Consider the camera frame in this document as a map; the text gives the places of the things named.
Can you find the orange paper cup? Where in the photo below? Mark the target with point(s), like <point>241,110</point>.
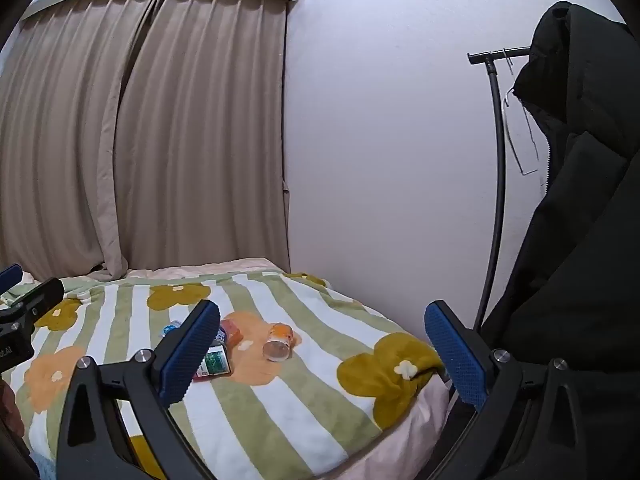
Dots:
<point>276,343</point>

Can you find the black clothes rack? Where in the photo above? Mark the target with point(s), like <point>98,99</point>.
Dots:
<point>498,170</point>

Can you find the beige curtain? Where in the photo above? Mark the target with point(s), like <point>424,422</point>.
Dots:
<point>205,140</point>
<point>60,150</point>

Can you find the striped floral blanket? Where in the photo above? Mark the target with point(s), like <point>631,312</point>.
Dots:
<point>310,375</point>

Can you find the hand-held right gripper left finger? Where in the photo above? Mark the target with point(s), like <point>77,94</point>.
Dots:
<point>189,351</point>

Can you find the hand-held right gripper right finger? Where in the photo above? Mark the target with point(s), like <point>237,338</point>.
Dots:
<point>457,355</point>

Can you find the green label carton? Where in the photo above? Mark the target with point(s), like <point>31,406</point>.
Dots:
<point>216,361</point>

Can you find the orange snack packet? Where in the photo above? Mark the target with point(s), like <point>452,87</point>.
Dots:
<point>233,331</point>

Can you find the blue white plastic bottle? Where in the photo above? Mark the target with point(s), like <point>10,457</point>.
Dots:
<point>171,330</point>

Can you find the black coat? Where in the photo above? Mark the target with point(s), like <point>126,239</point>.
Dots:
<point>585,260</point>

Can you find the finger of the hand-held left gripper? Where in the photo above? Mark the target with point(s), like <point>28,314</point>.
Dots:
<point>42,296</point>
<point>9,275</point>

